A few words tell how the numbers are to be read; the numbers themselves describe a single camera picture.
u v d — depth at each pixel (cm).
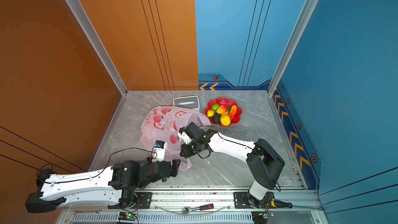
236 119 100
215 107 103
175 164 62
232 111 102
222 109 100
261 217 71
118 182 46
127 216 71
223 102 106
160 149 62
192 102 109
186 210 69
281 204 71
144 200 73
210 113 99
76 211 71
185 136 75
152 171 49
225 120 94
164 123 90
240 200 73
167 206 73
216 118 99
